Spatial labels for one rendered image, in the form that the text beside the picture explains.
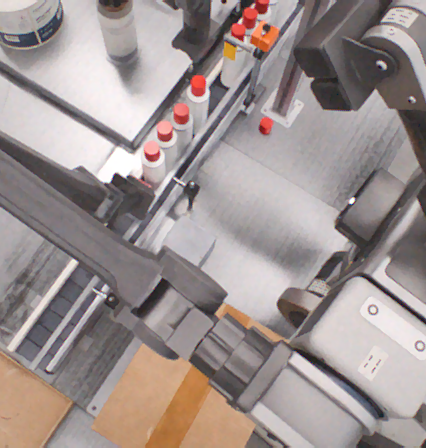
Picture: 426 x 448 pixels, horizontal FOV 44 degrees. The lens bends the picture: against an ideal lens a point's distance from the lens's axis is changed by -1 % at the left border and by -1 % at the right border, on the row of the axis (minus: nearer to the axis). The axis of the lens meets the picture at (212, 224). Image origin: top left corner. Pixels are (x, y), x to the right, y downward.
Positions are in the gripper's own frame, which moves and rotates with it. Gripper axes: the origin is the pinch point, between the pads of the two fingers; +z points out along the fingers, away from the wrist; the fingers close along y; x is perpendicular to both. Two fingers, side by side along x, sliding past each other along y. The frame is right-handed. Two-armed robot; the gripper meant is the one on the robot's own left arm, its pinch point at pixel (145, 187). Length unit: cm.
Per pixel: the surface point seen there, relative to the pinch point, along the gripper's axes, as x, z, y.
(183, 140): -13.0, 3.6, -2.1
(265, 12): -44.5, 21.4, -1.4
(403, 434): 60, 71, -111
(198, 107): -20.7, 6.1, -1.1
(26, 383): 45, -24, -2
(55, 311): 29.6, -16.9, 1.5
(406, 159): -18, 136, -62
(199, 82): -26.3, 2.3, 0.2
